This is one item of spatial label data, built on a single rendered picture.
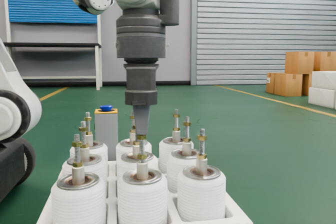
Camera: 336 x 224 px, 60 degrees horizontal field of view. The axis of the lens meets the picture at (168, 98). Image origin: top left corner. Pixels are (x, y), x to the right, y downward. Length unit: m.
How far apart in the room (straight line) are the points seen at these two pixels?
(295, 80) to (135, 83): 3.85
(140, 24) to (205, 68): 5.29
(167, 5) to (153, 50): 0.08
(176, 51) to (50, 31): 2.35
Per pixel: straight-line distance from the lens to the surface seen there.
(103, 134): 0.94
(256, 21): 6.17
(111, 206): 0.64
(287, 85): 4.21
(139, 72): 0.49
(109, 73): 5.65
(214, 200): 0.58
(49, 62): 5.79
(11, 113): 0.84
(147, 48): 0.50
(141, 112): 0.53
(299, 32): 6.60
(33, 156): 1.23
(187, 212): 0.60
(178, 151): 0.72
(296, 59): 4.29
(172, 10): 0.52
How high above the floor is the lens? 0.47
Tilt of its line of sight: 7 degrees down
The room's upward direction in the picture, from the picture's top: straight up
